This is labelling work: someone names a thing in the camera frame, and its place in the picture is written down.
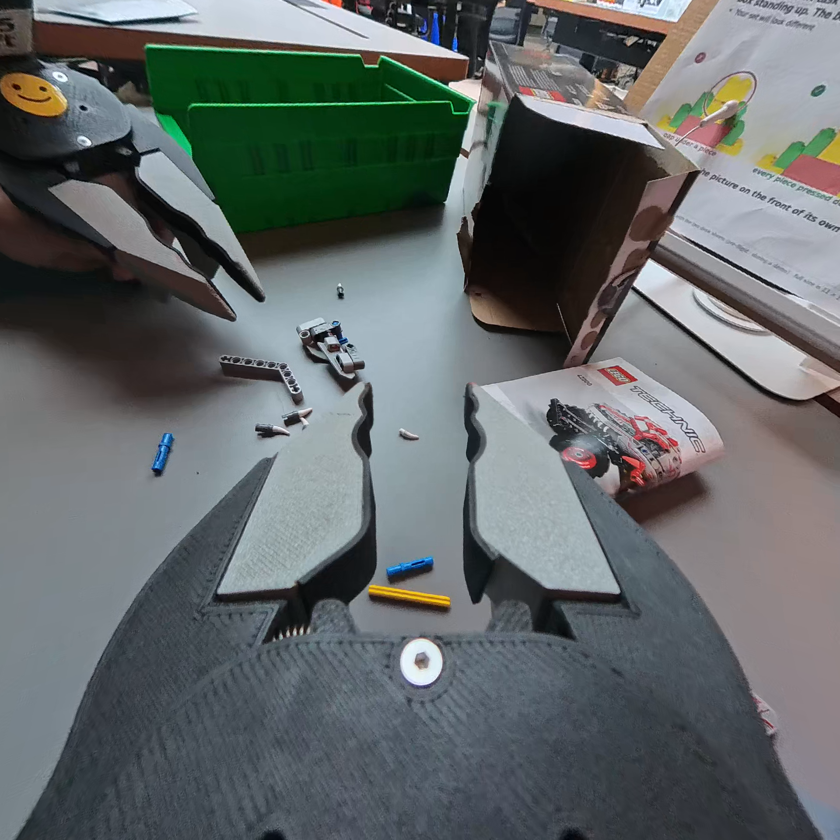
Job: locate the yellow lego axle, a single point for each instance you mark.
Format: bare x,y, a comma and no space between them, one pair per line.
410,596

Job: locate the printed instruction sheet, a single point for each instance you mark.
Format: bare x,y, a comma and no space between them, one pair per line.
774,197

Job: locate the green plastic bin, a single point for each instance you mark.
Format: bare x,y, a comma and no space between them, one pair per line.
328,170

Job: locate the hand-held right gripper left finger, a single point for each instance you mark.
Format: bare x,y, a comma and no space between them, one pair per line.
302,512

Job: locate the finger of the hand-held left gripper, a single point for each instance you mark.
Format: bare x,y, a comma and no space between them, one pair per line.
197,223
131,229

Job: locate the long wooden desk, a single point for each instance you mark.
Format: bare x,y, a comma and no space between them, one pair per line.
604,14

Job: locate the grey table with wooden edge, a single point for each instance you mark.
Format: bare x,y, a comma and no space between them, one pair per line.
262,29

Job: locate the flat grey panel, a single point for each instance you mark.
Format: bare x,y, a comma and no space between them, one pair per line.
118,10

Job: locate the open cardboard lego box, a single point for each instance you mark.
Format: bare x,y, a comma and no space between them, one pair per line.
558,229

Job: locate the blue lego pin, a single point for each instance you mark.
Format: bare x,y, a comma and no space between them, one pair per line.
162,453
410,567

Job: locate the grey lego assembly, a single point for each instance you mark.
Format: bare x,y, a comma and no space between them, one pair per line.
334,354

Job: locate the person's left hand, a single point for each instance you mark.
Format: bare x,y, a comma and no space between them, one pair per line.
39,239

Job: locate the grey angled lego beam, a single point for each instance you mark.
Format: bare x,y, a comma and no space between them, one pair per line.
262,365

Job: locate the lego instruction booklet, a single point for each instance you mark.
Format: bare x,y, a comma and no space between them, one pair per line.
630,394

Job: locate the white tooth on black pin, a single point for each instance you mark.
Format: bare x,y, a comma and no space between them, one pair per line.
296,415
272,430

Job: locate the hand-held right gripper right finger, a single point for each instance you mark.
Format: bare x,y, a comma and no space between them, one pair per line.
531,512

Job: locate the white display stand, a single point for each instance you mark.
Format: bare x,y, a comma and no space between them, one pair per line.
754,354

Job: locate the cardboard backing board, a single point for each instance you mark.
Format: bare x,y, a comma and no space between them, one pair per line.
663,59

